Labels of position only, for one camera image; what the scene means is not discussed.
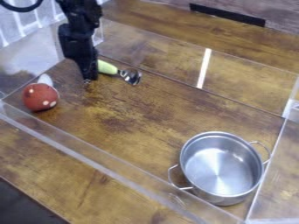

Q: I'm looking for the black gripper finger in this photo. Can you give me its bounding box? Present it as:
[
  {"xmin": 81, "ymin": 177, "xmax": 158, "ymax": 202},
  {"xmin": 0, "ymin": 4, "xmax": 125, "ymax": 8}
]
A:
[{"xmin": 79, "ymin": 58, "xmax": 99, "ymax": 83}]

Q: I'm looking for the red toy mushroom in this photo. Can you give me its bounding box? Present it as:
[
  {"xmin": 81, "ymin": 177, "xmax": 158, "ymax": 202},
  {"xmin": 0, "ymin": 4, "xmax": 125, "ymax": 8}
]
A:
[{"xmin": 23, "ymin": 73, "xmax": 60, "ymax": 112}]

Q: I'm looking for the clear acrylic triangular bracket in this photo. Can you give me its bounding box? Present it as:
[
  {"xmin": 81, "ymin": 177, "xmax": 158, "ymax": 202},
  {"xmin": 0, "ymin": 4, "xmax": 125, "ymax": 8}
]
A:
[{"xmin": 92, "ymin": 23, "xmax": 104, "ymax": 46}]

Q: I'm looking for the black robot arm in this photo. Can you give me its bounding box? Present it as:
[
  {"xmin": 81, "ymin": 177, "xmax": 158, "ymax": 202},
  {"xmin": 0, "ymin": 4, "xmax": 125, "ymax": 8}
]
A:
[{"xmin": 56, "ymin": 0, "xmax": 103, "ymax": 83}]

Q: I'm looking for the clear acrylic enclosure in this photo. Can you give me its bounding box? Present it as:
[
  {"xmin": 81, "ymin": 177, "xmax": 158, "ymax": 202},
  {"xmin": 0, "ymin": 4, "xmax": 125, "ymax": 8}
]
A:
[{"xmin": 0, "ymin": 0, "xmax": 299, "ymax": 224}]

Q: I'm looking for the black cable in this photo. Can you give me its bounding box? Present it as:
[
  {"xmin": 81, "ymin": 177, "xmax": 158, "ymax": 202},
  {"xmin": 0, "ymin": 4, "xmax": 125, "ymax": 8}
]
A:
[{"xmin": 0, "ymin": 0, "xmax": 44, "ymax": 13}]

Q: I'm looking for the black strip on table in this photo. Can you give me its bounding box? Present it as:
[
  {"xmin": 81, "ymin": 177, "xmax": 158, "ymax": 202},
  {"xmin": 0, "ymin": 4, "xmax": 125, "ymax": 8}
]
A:
[{"xmin": 190, "ymin": 3, "xmax": 267, "ymax": 27}]

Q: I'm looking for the stainless steel pot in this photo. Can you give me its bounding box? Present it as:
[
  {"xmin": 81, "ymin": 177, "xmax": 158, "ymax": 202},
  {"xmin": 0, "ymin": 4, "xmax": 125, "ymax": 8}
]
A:
[{"xmin": 167, "ymin": 131, "xmax": 271, "ymax": 206}]

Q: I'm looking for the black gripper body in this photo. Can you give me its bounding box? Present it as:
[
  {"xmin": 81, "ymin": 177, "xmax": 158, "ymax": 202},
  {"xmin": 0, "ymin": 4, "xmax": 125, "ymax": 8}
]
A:
[{"xmin": 59, "ymin": 24, "xmax": 97, "ymax": 70}]

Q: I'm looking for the green handled metal spoon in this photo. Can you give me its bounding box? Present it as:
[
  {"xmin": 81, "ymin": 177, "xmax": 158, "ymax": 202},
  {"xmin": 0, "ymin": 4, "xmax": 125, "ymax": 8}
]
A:
[{"xmin": 97, "ymin": 59, "xmax": 141, "ymax": 86}]

